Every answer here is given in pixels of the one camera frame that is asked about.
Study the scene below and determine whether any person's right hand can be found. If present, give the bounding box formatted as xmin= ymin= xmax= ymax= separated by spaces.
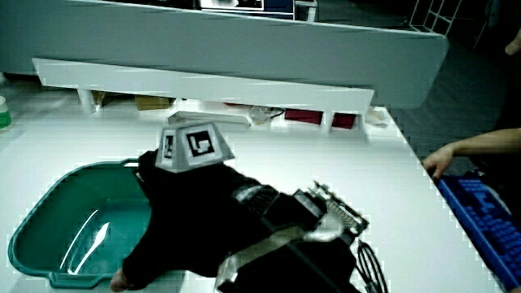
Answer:
xmin=109 ymin=121 xmax=286 ymax=293

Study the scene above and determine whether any person's right forearm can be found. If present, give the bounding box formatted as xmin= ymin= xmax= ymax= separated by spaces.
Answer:
xmin=215 ymin=181 xmax=390 ymax=293

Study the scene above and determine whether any another person's forearm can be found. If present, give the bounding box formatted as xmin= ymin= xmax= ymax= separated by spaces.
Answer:
xmin=450 ymin=128 xmax=521 ymax=158

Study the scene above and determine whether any white desk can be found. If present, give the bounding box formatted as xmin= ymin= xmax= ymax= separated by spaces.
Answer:
xmin=0 ymin=81 xmax=506 ymax=293

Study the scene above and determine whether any brown cardboard box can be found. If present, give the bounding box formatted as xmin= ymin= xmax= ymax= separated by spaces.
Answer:
xmin=134 ymin=94 xmax=172 ymax=112

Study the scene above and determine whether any clear plastic item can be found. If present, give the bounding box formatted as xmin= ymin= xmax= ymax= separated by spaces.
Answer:
xmin=248 ymin=105 xmax=273 ymax=125

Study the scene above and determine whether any white desktop shelf riser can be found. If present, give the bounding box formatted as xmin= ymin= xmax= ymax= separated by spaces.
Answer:
xmin=32 ymin=57 xmax=374 ymax=134

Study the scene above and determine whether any teal plastic basin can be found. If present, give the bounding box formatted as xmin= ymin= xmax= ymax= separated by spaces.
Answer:
xmin=7 ymin=158 xmax=152 ymax=291

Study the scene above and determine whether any large red box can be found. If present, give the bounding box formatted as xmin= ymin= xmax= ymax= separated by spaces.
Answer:
xmin=284 ymin=108 xmax=324 ymax=125

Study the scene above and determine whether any small red box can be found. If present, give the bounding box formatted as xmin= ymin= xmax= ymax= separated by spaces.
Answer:
xmin=331 ymin=112 xmax=357 ymax=130

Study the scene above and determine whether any crumpled white paper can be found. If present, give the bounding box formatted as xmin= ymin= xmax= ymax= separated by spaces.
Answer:
xmin=365 ymin=106 xmax=387 ymax=127

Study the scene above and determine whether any green labelled white bottle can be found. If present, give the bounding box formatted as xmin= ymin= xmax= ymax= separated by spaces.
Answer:
xmin=0 ymin=95 xmax=13 ymax=132

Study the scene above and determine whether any blue keyboard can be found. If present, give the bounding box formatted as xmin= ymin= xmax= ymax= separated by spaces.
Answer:
xmin=435 ymin=173 xmax=521 ymax=291

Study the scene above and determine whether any grey partition wall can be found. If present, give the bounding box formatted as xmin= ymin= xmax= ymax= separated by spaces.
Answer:
xmin=0 ymin=0 xmax=449 ymax=110

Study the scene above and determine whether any white wire rack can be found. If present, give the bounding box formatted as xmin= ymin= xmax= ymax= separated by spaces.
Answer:
xmin=409 ymin=0 xmax=463 ymax=37

